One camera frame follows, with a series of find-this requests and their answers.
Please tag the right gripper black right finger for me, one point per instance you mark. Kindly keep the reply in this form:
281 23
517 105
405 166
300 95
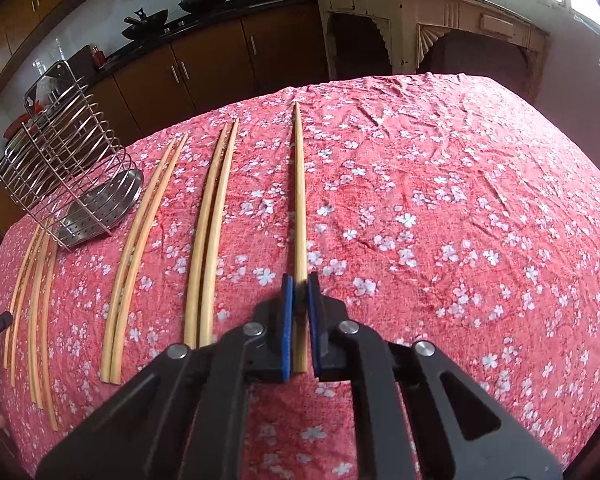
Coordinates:
416 413

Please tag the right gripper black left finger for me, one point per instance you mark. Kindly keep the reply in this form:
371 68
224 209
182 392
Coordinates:
183 416

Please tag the brown lower kitchen cabinets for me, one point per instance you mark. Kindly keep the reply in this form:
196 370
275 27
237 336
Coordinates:
228 58

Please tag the red floral tablecloth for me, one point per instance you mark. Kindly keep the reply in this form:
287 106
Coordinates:
438 207

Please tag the cream wooden side table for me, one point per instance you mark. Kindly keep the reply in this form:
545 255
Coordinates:
410 28

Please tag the black wok with handle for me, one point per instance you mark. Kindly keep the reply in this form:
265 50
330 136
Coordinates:
144 27

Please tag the metal wire utensil holder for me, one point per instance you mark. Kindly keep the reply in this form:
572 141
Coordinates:
65 167

